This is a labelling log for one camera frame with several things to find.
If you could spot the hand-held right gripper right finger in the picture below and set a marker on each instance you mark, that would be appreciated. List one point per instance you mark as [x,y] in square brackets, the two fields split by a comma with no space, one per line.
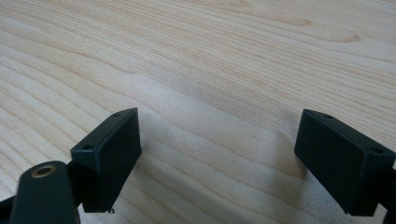
[336,168]

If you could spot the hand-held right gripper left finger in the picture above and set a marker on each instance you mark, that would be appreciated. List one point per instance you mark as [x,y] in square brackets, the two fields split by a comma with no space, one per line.
[109,161]

